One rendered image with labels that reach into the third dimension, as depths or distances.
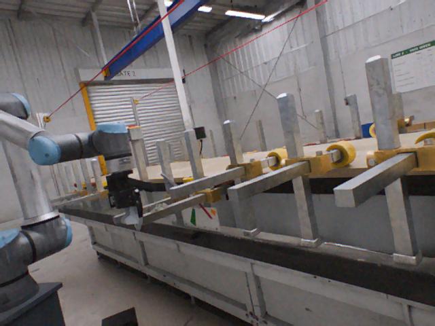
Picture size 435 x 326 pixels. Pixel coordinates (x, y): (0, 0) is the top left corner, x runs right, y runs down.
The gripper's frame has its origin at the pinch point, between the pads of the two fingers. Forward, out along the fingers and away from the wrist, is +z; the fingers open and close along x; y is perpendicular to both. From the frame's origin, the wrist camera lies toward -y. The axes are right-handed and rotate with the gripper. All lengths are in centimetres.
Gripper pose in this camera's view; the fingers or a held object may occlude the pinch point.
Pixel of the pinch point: (139, 226)
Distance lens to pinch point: 109.0
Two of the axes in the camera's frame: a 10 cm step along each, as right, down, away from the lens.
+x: 6.4, -0.7, -7.7
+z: 1.9, 9.8, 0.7
